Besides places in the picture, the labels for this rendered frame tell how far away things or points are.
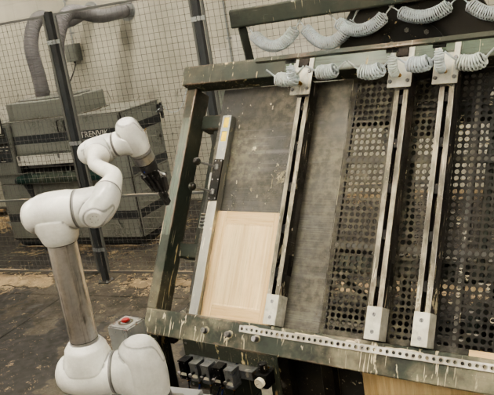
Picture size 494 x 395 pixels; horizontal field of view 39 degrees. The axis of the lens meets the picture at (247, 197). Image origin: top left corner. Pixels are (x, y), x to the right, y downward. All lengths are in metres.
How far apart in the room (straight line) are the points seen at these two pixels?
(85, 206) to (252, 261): 1.00
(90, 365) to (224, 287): 0.84
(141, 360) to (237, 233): 0.90
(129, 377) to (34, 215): 0.65
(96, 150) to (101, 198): 0.53
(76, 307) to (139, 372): 0.31
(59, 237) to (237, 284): 0.99
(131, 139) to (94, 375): 0.92
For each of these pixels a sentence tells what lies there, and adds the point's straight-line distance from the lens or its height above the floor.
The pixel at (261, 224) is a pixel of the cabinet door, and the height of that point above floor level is 1.26.
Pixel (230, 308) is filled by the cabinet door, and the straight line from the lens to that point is 3.07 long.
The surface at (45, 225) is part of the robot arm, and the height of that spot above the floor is 1.59.
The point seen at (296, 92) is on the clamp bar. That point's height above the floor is 1.80.
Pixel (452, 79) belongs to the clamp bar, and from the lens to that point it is 2.78.
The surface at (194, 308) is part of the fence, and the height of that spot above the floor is 0.92.
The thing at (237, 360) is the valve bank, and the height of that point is 0.75.
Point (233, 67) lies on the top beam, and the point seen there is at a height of 1.93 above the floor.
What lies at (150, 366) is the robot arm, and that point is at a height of 1.04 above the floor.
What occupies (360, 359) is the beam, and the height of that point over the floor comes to 0.84.
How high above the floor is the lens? 2.14
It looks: 14 degrees down
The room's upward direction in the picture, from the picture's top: 9 degrees counter-clockwise
